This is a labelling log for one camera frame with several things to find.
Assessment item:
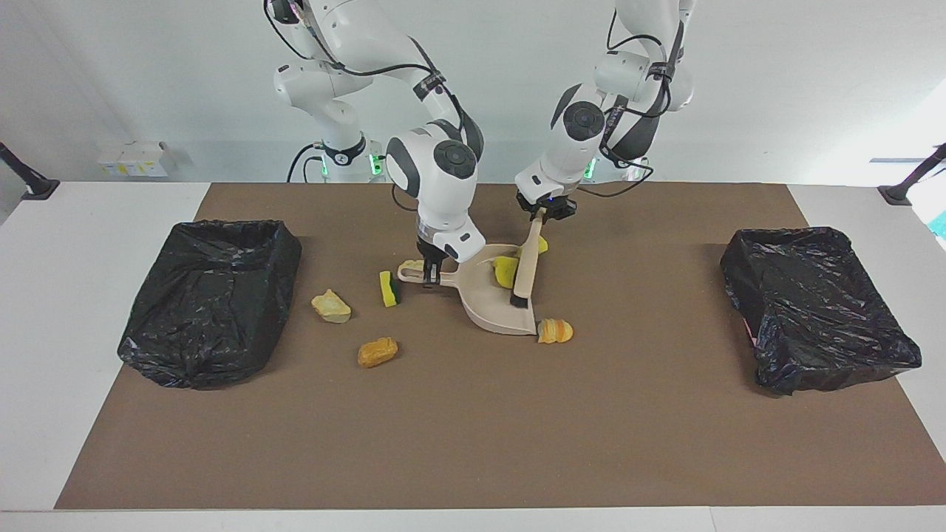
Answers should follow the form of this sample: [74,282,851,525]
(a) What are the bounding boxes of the beige plastic dustpan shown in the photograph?
[397,244,538,337]

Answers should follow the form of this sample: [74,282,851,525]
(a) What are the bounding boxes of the right arm gripper cable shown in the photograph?
[262,0,486,215]

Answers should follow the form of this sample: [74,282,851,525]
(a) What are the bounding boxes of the arm gripper cable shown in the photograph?
[573,7,684,200]
[262,0,486,215]

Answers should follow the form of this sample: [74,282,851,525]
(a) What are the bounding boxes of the black right base cable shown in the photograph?
[286,143,327,183]

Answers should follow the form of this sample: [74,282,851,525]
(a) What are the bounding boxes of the beige hand brush black bristles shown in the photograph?
[510,211,546,309]

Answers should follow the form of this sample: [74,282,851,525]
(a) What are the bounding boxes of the brown table mat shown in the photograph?
[54,183,946,511]

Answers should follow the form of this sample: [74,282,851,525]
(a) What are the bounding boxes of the left arm gripper cable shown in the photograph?
[573,7,684,200]

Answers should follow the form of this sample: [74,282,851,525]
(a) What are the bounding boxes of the brown bread roll piece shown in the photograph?
[358,337,399,369]

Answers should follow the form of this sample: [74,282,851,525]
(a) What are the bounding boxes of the black bag lined trash bin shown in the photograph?
[117,219,303,390]
[720,226,923,397]

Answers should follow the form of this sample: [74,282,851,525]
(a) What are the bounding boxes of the pale yellowish sponge chunk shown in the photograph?
[310,289,353,324]

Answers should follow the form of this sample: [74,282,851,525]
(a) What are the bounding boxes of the black camera stand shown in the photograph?
[878,144,946,206]
[0,142,60,201]

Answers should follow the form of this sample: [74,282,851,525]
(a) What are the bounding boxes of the white wall outlet box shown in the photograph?
[98,141,172,178]

